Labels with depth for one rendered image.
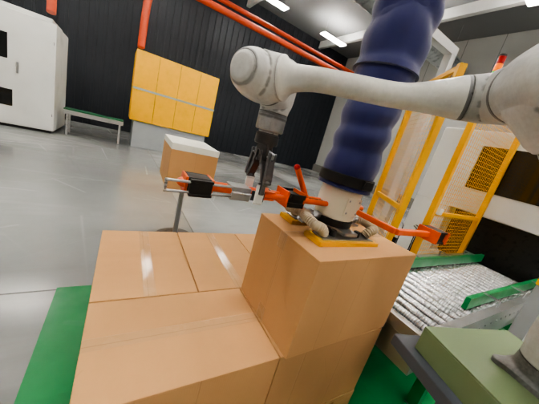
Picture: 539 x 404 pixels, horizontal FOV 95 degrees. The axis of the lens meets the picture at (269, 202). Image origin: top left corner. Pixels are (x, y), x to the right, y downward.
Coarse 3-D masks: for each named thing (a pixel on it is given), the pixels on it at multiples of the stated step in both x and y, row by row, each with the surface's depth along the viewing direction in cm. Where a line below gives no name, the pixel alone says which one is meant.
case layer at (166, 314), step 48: (144, 240) 138; (192, 240) 153; (240, 240) 171; (96, 288) 97; (144, 288) 103; (192, 288) 111; (240, 288) 121; (96, 336) 78; (144, 336) 82; (192, 336) 87; (240, 336) 92; (96, 384) 65; (144, 384) 68; (192, 384) 72; (240, 384) 82; (288, 384) 97; (336, 384) 117
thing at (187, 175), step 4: (184, 172) 73; (188, 172) 75; (192, 172) 76; (184, 176) 71; (188, 176) 70; (192, 176) 71; (196, 176) 72; (200, 176) 74; (204, 176) 75; (208, 176) 77; (212, 180) 73; (184, 184) 70; (188, 184) 70; (184, 188) 70; (212, 192) 75
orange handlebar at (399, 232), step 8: (224, 184) 80; (224, 192) 77; (272, 192) 85; (272, 200) 86; (312, 200) 95; (320, 200) 97; (360, 208) 110; (360, 216) 99; (368, 216) 96; (376, 224) 93; (384, 224) 90; (392, 232) 87; (400, 232) 87; (408, 232) 89; (416, 232) 92; (424, 232) 95
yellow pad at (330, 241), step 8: (304, 232) 96; (312, 232) 95; (336, 232) 96; (360, 232) 104; (312, 240) 92; (320, 240) 89; (328, 240) 92; (336, 240) 94; (344, 240) 96; (352, 240) 99; (360, 240) 101; (368, 240) 104
